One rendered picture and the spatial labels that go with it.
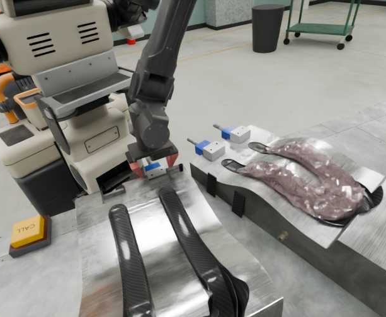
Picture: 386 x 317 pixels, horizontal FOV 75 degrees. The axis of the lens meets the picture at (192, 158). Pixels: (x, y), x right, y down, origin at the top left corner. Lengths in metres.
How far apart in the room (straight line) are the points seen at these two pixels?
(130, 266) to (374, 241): 0.40
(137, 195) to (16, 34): 0.45
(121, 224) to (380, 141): 0.79
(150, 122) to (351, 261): 0.42
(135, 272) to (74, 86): 0.51
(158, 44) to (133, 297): 0.42
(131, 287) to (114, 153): 0.53
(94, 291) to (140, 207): 0.18
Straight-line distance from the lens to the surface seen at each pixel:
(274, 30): 4.45
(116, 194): 0.62
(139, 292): 0.43
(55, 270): 0.64
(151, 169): 0.70
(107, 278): 0.48
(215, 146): 0.69
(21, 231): 0.71
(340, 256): 0.51
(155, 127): 0.49
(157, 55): 0.51
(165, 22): 0.50
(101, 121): 0.89
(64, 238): 0.69
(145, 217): 0.53
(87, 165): 0.86
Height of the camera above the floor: 1.29
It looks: 38 degrees down
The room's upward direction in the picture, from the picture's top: 6 degrees counter-clockwise
